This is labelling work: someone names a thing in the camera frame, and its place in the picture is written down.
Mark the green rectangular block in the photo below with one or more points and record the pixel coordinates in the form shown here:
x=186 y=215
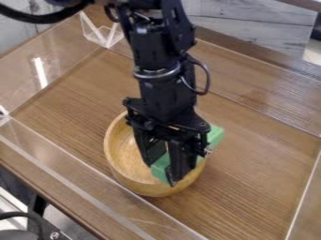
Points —
x=162 y=163

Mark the clear acrylic front wall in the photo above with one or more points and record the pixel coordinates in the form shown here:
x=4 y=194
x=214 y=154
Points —
x=82 y=189

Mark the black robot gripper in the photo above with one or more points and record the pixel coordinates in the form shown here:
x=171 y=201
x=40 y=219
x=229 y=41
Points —
x=162 y=115

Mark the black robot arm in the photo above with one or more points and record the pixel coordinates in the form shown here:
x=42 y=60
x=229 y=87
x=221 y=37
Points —
x=155 y=26

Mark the clear acrylic corner bracket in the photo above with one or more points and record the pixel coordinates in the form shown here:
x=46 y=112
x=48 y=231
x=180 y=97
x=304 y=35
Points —
x=105 y=36

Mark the brown wooden bowl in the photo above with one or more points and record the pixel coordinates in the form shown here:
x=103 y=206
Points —
x=127 y=166

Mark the black table leg bracket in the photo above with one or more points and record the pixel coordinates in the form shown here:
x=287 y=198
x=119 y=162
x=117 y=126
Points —
x=38 y=224

